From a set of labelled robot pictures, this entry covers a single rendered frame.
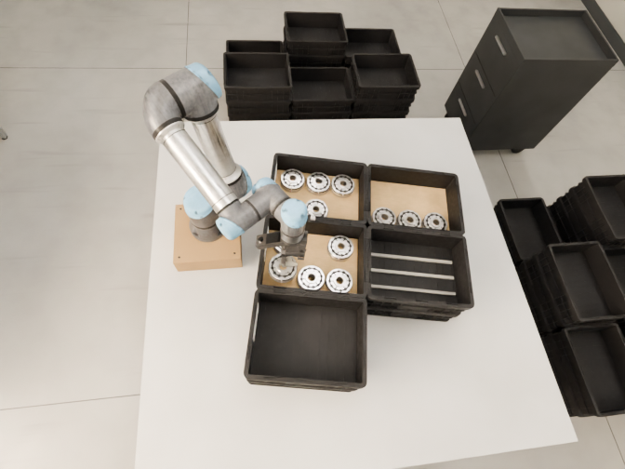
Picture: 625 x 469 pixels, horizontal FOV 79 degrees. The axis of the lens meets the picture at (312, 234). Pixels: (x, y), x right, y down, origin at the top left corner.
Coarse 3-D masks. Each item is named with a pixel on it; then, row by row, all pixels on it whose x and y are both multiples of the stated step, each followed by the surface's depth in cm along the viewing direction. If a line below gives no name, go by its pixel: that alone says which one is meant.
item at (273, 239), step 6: (264, 234) 126; (270, 234) 125; (276, 234) 124; (258, 240) 126; (264, 240) 125; (270, 240) 124; (276, 240) 123; (258, 246) 125; (264, 246) 125; (270, 246) 124; (276, 246) 124
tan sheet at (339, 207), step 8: (280, 176) 167; (304, 176) 168; (328, 176) 169; (280, 184) 165; (304, 184) 166; (288, 192) 164; (304, 192) 164; (328, 192) 166; (304, 200) 163; (328, 200) 164; (336, 200) 164; (344, 200) 165; (352, 200) 165; (328, 208) 162; (336, 208) 162; (344, 208) 163; (352, 208) 163; (328, 216) 160; (336, 216) 161; (344, 216) 161; (352, 216) 162
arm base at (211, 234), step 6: (192, 228) 150; (198, 228) 146; (204, 228) 145; (210, 228) 147; (216, 228) 149; (198, 234) 150; (204, 234) 149; (210, 234) 149; (216, 234) 151; (222, 234) 154; (204, 240) 152; (210, 240) 152
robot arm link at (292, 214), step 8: (288, 200) 108; (296, 200) 108; (280, 208) 109; (288, 208) 107; (296, 208) 107; (304, 208) 107; (280, 216) 110; (288, 216) 106; (296, 216) 106; (304, 216) 107; (288, 224) 108; (296, 224) 108; (304, 224) 111; (288, 232) 112; (296, 232) 112
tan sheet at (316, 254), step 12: (312, 240) 155; (324, 240) 155; (312, 252) 152; (324, 252) 153; (300, 264) 149; (312, 264) 150; (324, 264) 150; (336, 264) 151; (348, 264) 151; (264, 276) 146; (324, 288) 146
